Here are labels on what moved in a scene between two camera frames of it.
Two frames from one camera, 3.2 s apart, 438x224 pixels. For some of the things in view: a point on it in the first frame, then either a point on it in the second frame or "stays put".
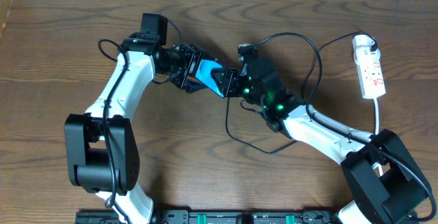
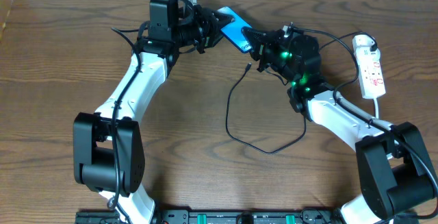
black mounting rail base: (220, 216) stays put
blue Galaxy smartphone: (204, 74) to (233, 30)
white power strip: (370, 75) stays put
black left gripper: (190, 66) to (206, 29)
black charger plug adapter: (374, 47) stays put
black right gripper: (236, 83) to (264, 49)
